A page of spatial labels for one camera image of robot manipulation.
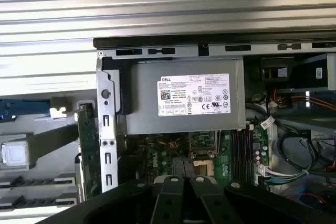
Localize green motherboard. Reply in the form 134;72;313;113
136;126;270;184

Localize silver CPU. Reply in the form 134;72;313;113
1;142;30;167

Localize hard disk in blue carrier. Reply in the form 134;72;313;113
0;98;53;120

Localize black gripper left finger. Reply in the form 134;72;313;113
39;175;185;224

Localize metal socket cover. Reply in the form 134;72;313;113
188;130;220;157

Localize green graphics card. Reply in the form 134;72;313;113
74;100;102;206

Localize orange black fan wire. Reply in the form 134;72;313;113
146;138;185;152

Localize grey parts rack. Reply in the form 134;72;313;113
0;95;99;210

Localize red black twisted wire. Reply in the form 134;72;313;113
285;182;336;209

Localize orange yellow power wires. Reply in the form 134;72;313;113
271;89;336;111

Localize black round cable bundle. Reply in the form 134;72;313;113
245;102;336;178

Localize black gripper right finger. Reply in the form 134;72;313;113
188;176;334;224

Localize white purple wire bundle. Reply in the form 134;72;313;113
258;165;310;183

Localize black open PC case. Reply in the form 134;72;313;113
93;37;336;223

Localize grey power supply unit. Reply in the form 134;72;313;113
125;57;247;135

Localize black RAM slot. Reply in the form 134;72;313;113
236;129;243;186
230;129;237;186
241;129;248;186
247;129;254;186

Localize CPU socket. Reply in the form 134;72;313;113
193;155;216;177

